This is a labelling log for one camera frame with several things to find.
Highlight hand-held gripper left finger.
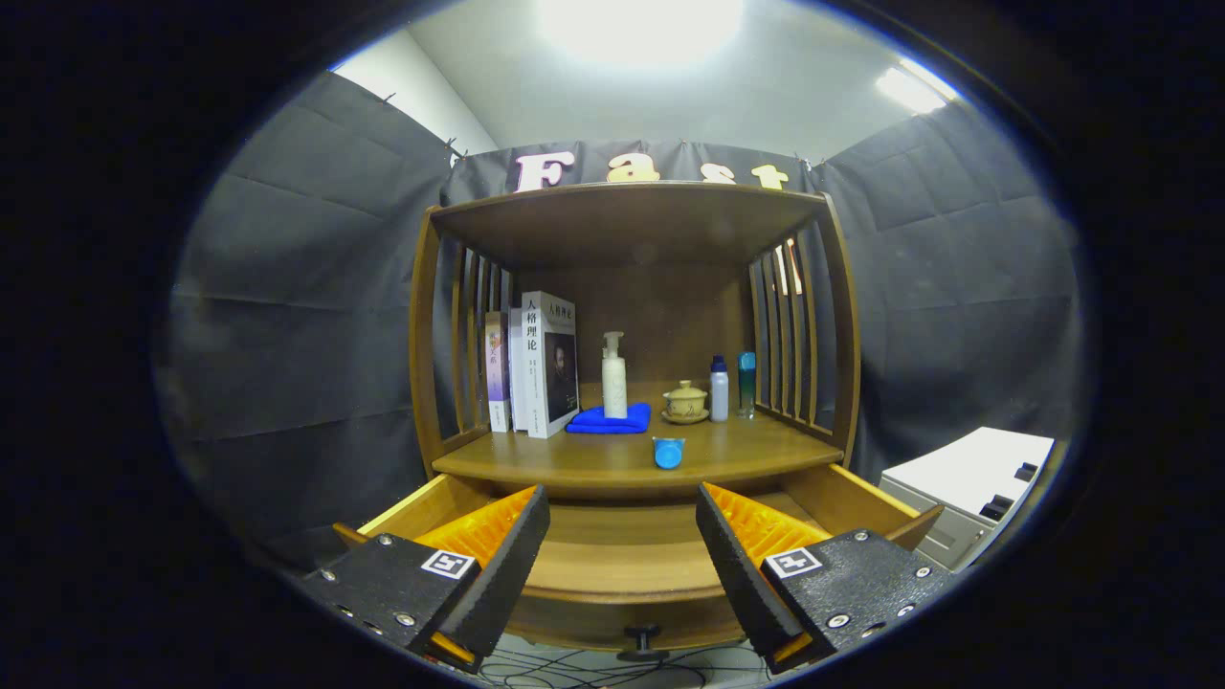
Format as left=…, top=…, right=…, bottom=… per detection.
left=299, top=484, right=552, bottom=673

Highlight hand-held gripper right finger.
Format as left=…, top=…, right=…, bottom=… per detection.
left=695, top=482, right=958, bottom=673

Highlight wooden drawer with black knob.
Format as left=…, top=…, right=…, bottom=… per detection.
left=333, top=464, right=944, bottom=663

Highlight wooden countertop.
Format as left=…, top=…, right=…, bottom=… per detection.
left=431, top=411, right=845, bottom=489

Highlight white and grey filing cabinet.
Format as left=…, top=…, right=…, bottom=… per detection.
left=879, top=427, right=1056, bottom=573

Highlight brown wooden cabinet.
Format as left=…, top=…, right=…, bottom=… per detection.
left=333, top=182, right=944, bottom=663

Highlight blue folded cloth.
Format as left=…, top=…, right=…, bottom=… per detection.
left=565, top=403, right=653, bottom=435

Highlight yellow lidded teacup with saucer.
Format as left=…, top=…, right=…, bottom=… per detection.
left=660, top=380, right=710, bottom=425

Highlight thin white book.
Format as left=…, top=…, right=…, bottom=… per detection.
left=507, top=306, right=529, bottom=433

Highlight purple book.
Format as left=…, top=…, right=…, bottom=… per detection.
left=484, top=311, right=512, bottom=433

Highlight white book with portrait cover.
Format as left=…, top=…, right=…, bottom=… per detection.
left=522, top=291, right=580, bottom=439

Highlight white pump bottle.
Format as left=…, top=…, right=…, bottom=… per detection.
left=601, top=331, right=629, bottom=419

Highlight small ceiling light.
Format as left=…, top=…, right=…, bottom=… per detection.
left=876, top=59, right=958, bottom=114

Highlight black floor cables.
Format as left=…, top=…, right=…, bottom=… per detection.
left=474, top=636, right=771, bottom=689

